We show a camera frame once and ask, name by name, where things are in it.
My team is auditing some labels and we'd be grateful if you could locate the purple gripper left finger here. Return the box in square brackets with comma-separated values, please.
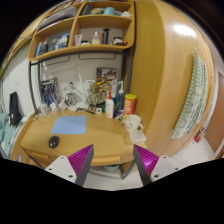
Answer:
[46, 144, 94, 186]

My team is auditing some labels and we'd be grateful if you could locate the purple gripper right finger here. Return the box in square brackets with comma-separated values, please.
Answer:
[133, 144, 179, 185]

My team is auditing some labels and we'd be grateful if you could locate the black computer mouse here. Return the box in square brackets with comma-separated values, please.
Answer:
[49, 136, 59, 148]

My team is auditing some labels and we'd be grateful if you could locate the blue mouse pad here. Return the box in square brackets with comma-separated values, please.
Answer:
[51, 116, 87, 134]

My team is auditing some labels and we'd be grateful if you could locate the clear plastic container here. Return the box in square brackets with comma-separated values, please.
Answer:
[129, 130, 146, 143]

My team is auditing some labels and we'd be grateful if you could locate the wooden desk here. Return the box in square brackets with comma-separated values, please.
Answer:
[11, 111, 148, 180]

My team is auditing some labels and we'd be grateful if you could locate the white ceramic mug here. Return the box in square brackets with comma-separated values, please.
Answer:
[125, 114, 144, 132]

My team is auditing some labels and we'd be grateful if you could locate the red yellow snack can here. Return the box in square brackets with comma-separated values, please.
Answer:
[124, 94, 136, 115]

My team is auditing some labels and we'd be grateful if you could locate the white glue bottle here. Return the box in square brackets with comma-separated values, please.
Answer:
[105, 94, 114, 118]

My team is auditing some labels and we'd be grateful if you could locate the green white hanging towel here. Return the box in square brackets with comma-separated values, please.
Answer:
[172, 52, 208, 139]

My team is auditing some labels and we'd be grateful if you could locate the dark spray bottle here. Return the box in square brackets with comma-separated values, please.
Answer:
[116, 81, 124, 110]

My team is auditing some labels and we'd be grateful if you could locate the wooden wardrobe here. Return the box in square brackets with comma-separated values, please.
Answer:
[130, 0, 215, 156]

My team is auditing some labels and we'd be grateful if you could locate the black tall bottle on shelf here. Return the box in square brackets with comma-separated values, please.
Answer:
[102, 28, 110, 44]

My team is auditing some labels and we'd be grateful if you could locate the wooden wall shelf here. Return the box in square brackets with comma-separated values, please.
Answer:
[28, 0, 135, 62]

